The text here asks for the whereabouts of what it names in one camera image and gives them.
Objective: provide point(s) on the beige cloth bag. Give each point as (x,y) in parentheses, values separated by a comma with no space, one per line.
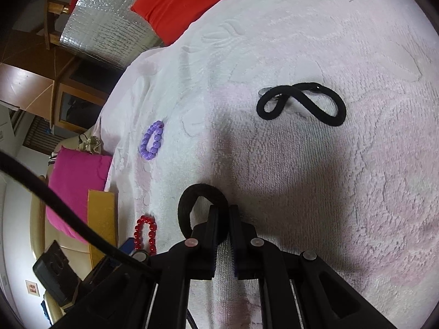
(91,144)

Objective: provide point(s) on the small red cushion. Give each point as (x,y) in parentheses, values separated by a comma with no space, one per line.
(178,3)

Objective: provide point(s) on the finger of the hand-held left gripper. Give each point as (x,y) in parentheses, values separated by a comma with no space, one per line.
(56,270)
(127,245)

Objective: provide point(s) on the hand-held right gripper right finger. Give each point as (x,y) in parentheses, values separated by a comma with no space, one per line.
(236,257)

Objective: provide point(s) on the small wall picture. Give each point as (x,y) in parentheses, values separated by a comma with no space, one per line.
(32,287)

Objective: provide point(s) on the pink pillow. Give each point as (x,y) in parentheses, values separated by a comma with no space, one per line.
(75,185)

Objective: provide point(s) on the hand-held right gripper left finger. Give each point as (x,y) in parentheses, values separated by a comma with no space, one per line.
(213,253)

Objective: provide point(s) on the white towel blanket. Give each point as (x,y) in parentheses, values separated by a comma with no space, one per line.
(308,178)

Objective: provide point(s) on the silver foil mat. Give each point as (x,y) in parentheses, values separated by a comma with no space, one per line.
(109,27)

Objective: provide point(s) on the wooden stair railing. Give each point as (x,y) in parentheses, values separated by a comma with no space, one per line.
(55,7)

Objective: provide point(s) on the beige sofa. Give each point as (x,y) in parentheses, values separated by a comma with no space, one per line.
(37,233)

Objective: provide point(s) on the curved wooden panel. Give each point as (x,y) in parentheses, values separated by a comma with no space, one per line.
(31,85)

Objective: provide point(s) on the orange cardboard box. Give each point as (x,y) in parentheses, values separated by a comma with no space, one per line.
(101,219)

